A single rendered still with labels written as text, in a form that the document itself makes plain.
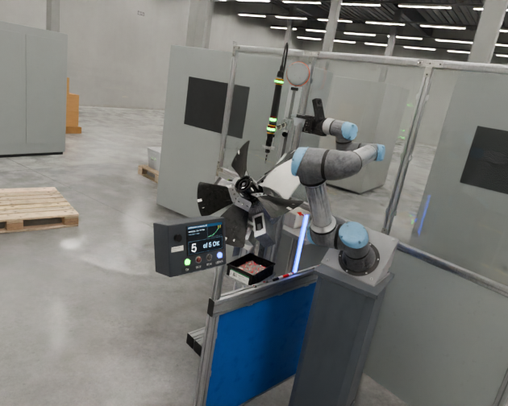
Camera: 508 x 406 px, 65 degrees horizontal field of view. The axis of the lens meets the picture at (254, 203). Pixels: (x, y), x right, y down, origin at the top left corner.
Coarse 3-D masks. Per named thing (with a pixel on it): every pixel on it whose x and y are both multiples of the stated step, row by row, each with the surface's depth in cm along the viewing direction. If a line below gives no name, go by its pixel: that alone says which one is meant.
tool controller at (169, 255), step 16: (160, 224) 144; (176, 224) 143; (192, 224) 147; (208, 224) 152; (224, 224) 158; (160, 240) 145; (176, 240) 142; (192, 240) 147; (208, 240) 152; (224, 240) 158; (160, 256) 146; (176, 256) 143; (192, 256) 148; (224, 256) 159; (160, 272) 147; (176, 272) 144
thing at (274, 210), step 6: (258, 198) 218; (264, 198) 218; (270, 198) 218; (276, 198) 220; (282, 198) 221; (264, 204) 212; (270, 204) 212; (276, 204) 211; (282, 204) 212; (288, 204) 212; (300, 204) 211; (270, 210) 207; (276, 210) 206; (282, 210) 206; (288, 210) 206; (270, 216) 204; (276, 216) 203
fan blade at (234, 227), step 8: (232, 208) 224; (240, 208) 225; (224, 216) 222; (232, 216) 222; (240, 216) 224; (232, 224) 221; (240, 224) 222; (232, 232) 219; (240, 232) 220; (240, 240) 218
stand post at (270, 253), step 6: (282, 216) 261; (276, 222) 261; (282, 222) 261; (276, 228) 264; (282, 228) 263; (276, 234) 262; (276, 240) 263; (270, 246) 267; (276, 246) 265; (264, 252) 272; (270, 252) 268; (276, 252) 267; (264, 258) 273; (270, 258) 270; (276, 258) 269
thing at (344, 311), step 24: (336, 288) 182; (360, 288) 174; (384, 288) 180; (312, 312) 192; (336, 312) 183; (360, 312) 177; (312, 336) 193; (336, 336) 185; (360, 336) 181; (312, 360) 195; (336, 360) 188; (360, 360) 192; (312, 384) 197; (336, 384) 190
